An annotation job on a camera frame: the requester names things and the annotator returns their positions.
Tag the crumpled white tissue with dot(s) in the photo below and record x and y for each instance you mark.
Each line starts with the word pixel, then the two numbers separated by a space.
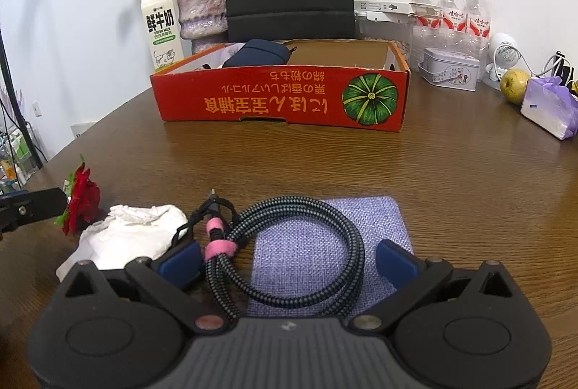
pixel 131 235

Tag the red artificial flower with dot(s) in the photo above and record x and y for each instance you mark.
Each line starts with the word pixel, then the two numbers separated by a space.
pixel 86 199

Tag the white wall socket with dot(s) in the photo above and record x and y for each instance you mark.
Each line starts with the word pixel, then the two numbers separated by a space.
pixel 38 109

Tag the yellow pear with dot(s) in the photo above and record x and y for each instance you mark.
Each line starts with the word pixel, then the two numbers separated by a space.
pixel 514 86

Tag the white printed tin box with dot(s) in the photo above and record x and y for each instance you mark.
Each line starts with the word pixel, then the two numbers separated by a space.
pixel 451 70

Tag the white paper carton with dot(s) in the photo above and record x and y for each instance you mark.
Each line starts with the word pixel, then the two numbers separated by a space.
pixel 384 6

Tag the white green milk carton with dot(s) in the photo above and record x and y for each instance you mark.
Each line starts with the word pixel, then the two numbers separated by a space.
pixel 160 32

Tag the mottled purple ceramic vase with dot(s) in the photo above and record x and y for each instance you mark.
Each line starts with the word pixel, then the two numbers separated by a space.
pixel 201 9

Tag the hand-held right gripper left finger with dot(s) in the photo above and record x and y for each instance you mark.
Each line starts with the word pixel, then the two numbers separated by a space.
pixel 180 265

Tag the clear jar of oats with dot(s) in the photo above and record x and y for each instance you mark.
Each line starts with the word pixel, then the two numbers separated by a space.
pixel 384 30

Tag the purple fabric mat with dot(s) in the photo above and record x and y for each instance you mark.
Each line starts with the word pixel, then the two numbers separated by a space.
pixel 293 253

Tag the clear storage rack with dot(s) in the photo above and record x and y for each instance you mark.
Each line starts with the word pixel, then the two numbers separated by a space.
pixel 13 154

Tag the white mini fan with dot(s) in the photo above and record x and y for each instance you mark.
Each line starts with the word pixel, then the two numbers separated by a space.
pixel 502 55

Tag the purple tissue pack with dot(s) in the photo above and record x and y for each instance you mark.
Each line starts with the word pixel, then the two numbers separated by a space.
pixel 548 109

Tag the red cardboard box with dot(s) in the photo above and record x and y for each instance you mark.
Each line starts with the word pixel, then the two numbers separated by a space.
pixel 271 100

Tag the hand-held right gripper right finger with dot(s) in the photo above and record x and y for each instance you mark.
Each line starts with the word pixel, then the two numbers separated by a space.
pixel 397 262

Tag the navy blue pouch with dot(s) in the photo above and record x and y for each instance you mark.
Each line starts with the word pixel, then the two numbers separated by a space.
pixel 257 54

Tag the black light stand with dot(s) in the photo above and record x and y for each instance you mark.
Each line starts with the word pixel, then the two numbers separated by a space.
pixel 18 109

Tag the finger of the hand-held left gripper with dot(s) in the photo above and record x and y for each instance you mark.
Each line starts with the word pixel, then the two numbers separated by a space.
pixel 36 206

